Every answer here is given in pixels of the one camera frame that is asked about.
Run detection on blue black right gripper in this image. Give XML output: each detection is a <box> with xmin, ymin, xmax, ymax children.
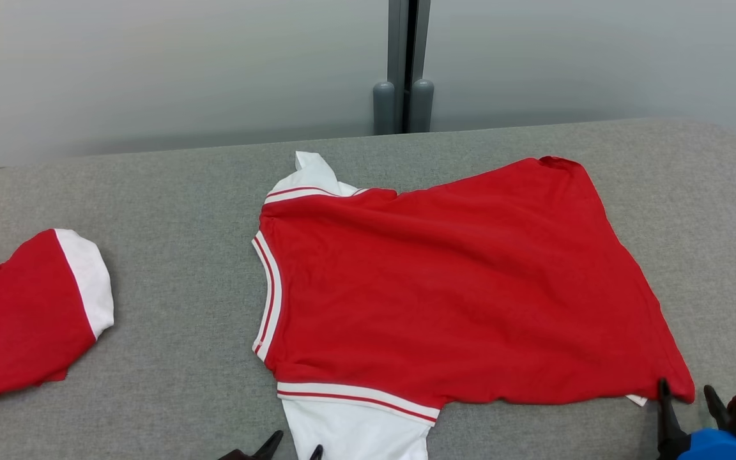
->
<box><xmin>657</xmin><ymin>378</ymin><xmax>736</xmax><ymax>460</ymax></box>

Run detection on red white jersey shirt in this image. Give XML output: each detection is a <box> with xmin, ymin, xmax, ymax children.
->
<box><xmin>252</xmin><ymin>151</ymin><xmax>696</xmax><ymax>460</ymax></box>

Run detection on red white printed shorts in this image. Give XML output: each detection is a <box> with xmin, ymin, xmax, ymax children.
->
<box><xmin>0</xmin><ymin>228</ymin><xmax>114</xmax><ymax>411</ymax></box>

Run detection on grey cylindrical partition foot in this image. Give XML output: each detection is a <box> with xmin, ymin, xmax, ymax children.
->
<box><xmin>373</xmin><ymin>80</ymin><xmax>396</xmax><ymax>135</ymax></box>
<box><xmin>408</xmin><ymin>78</ymin><xmax>434</xmax><ymax>133</ymax></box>

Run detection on grey partition post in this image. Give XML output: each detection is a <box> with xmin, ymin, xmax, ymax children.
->
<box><xmin>388</xmin><ymin>0</ymin><xmax>431</xmax><ymax>135</ymax></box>

